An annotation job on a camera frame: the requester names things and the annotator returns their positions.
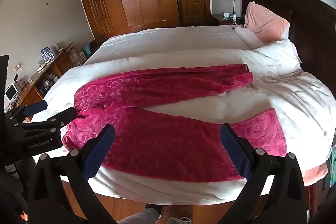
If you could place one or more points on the clear electric kettle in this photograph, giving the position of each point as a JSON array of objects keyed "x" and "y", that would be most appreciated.
[{"x": 46, "y": 55}]

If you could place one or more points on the cardboard box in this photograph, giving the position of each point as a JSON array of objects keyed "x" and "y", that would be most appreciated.
[{"x": 76, "y": 54}]

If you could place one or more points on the pink blanket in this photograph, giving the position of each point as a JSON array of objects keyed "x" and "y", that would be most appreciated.
[{"x": 313, "y": 174}]

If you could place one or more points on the brown wooden desk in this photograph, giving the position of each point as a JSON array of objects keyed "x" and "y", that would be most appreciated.
[{"x": 31, "y": 92}]

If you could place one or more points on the bed with white sheet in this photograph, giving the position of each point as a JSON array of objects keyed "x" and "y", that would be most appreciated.
[{"x": 170, "y": 40}]

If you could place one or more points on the white fluffy duvet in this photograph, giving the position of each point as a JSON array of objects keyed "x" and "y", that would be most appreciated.
[{"x": 288, "y": 92}]

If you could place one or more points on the dark wooden nightstand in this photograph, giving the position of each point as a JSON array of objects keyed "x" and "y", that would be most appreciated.
[{"x": 218, "y": 18}]

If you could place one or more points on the person's grey trouser leg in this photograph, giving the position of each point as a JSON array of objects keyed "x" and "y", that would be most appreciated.
[{"x": 141, "y": 217}]

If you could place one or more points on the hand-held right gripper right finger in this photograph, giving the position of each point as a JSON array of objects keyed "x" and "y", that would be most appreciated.
[{"x": 236, "y": 153}]

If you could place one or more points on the blue waste bin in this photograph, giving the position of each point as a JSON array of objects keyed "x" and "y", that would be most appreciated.
[{"x": 86, "y": 51}]

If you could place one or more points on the pink pillow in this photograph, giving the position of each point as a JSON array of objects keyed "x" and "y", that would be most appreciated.
[{"x": 265, "y": 22}]

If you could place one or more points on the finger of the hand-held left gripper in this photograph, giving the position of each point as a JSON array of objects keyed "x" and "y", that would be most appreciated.
[
  {"x": 65, "y": 115},
  {"x": 36, "y": 106}
]

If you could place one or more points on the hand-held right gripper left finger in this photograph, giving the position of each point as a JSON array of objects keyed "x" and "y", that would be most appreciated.
[{"x": 98, "y": 155}]

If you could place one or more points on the dark wooden headboard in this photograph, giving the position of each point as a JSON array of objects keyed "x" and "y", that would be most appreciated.
[{"x": 309, "y": 19}]

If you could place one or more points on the magenta fleece pants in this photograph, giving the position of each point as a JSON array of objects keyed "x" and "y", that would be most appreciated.
[{"x": 162, "y": 140}]

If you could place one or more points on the small white monitor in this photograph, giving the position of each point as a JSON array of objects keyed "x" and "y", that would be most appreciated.
[{"x": 11, "y": 92}]

